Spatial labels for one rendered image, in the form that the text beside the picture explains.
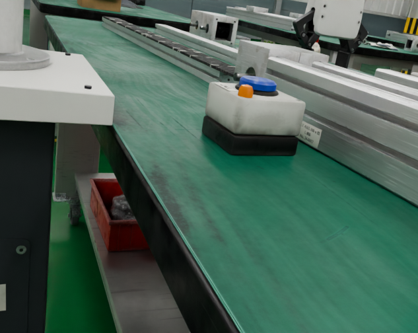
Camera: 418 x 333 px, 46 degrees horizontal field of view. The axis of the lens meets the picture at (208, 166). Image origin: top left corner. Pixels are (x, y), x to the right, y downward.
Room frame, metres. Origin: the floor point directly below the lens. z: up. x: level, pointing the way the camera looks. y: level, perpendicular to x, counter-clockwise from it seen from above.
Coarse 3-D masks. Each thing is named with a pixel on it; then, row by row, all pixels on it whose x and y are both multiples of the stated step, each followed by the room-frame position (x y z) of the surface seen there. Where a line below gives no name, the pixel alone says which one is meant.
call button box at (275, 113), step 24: (216, 96) 0.52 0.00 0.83; (240, 96) 0.48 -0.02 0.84; (264, 96) 0.50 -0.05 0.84; (288, 96) 0.53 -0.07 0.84; (216, 120) 0.52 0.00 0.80; (240, 120) 0.48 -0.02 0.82; (264, 120) 0.49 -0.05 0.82; (288, 120) 0.50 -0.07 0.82; (240, 144) 0.48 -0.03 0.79; (264, 144) 0.49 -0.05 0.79; (288, 144) 0.51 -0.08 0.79
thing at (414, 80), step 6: (378, 72) 0.75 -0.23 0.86; (384, 72) 0.74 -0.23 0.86; (390, 72) 0.73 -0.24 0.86; (396, 72) 0.74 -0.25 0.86; (384, 78) 0.74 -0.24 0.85; (390, 78) 0.73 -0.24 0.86; (396, 78) 0.72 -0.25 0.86; (402, 78) 0.71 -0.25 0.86; (408, 78) 0.70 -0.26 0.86; (414, 78) 0.69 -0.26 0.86; (402, 84) 0.71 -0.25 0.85; (408, 84) 0.70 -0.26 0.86; (414, 84) 0.69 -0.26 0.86
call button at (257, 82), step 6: (240, 78) 0.53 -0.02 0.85; (246, 78) 0.52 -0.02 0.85; (252, 78) 0.53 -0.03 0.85; (258, 78) 0.53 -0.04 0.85; (264, 78) 0.54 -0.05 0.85; (240, 84) 0.52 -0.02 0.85; (246, 84) 0.51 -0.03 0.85; (252, 84) 0.51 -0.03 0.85; (258, 84) 0.51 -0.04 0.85; (264, 84) 0.51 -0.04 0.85; (270, 84) 0.52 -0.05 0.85; (276, 84) 0.53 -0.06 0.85; (258, 90) 0.51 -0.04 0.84; (264, 90) 0.51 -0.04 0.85; (270, 90) 0.51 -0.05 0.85
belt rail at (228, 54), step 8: (160, 24) 1.79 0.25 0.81; (160, 32) 1.75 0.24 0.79; (168, 32) 1.69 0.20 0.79; (176, 32) 1.61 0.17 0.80; (184, 32) 1.60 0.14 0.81; (176, 40) 1.60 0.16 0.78; (184, 40) 1.54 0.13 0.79; (192, 40) 1.48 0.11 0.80; (200, 40) 1.43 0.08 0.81; (208, 40) 1.44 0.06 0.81; (200, 48) 1.43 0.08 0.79; (208, 48) 1.39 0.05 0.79; (216, 48) 1.33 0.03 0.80; (224, 48) 1.29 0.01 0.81; (232, 48) 1.32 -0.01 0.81; (216, 56) 1.33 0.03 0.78; (224, 56) 1.28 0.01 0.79; (232, 56) 1.26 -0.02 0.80
